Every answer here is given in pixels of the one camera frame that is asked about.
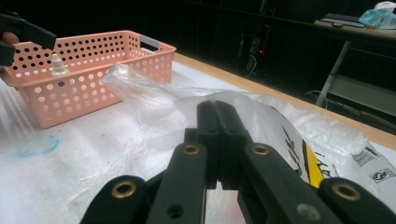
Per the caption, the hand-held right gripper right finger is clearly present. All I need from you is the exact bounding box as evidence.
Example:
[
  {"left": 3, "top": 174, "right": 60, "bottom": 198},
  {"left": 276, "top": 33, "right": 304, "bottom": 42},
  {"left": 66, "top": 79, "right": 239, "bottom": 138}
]
[{"left": 218, "top": 101, "right": 344, "bottom": 224}]

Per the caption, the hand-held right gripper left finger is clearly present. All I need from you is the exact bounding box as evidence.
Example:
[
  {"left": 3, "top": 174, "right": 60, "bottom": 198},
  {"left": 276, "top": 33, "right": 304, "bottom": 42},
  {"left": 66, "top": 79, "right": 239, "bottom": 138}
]
[{"left": 146, "top": 101, "right": 220, "bottom": 224}]

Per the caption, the clear smiley plastic bag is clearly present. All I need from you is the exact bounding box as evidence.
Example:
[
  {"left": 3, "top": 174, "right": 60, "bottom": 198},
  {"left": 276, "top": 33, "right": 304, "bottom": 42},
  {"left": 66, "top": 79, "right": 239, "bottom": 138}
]
[{"left": 0, "top": 63, "right": 396, "bottom": 224}]

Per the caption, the pink perforated plastic basket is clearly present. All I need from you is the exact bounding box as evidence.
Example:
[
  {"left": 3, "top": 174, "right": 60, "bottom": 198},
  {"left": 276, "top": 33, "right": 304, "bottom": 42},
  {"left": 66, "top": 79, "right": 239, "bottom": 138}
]
[{"left": 0, "top": 29, "right": 177, "bottom": 130}]

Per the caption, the white-framed desk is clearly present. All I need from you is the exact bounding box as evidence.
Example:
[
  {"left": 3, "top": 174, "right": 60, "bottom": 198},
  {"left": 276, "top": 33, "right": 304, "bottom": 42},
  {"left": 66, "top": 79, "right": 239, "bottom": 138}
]
[{"left": 313, "top": 19, "right": 396, "bottom": 119}]

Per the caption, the dark keyboard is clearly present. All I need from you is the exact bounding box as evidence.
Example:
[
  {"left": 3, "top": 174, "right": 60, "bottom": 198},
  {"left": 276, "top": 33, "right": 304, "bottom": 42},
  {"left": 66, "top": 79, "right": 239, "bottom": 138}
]
[{"left": 319, "top": 12, "right": 366, "bottom": 29}]

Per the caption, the crumpled blue and white bag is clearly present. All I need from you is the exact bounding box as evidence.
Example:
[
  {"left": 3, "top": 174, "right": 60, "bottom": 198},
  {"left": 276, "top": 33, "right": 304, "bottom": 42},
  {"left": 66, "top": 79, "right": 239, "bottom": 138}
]
[{"left": 358, "top": 1, "right": 396, "bottom": 31}]

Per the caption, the tangle of floor cables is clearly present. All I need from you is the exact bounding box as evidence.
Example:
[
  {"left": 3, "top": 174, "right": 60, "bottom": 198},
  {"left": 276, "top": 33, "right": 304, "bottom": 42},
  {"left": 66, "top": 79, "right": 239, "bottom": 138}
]
[{"left": 237, "top": 27, "right": 272, "bottom": 77}]

